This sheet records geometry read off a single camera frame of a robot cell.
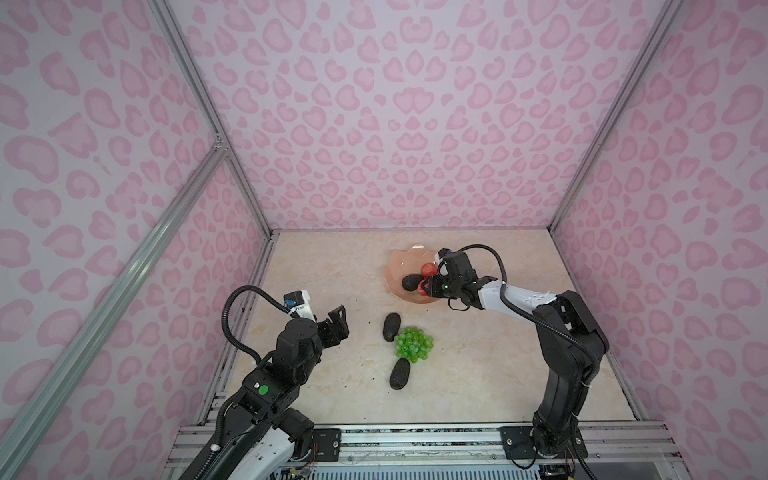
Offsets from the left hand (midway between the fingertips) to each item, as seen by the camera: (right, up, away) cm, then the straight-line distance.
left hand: (333, 308), depth 72 cm
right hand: (+25, +4, +22) cm, 34 cm away
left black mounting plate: (-1, -33, +2) cm, 33 cm away
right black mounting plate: (+45, -34, +2) cm, 56 cm away
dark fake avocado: (+14, -9, +18) cm, 24 cm away
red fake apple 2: (+26, +8, +28) cm, 39 cm away
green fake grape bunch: (+20, -12, +12) cm, 26 cm away
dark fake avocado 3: (+16, -19, +8) cm, 26 cm away
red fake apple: (+23, +1, +21) cm, 31 cm away
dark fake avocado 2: (+20, +4, +26) cm, 33 cm away
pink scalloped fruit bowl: (+18, +10, +35) cm, 41 cm away
